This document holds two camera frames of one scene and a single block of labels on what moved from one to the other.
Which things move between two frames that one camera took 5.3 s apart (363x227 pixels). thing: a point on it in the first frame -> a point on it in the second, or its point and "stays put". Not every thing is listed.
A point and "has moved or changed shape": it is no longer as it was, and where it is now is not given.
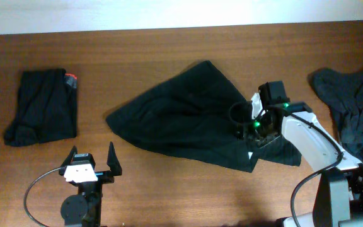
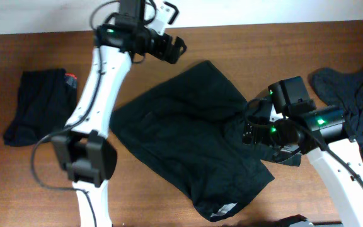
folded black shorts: [46, 108] stays put
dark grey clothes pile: [358, 96] stays put
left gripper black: [108, 176] -> [162, 52]
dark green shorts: [188, 116] has moved or changed shape
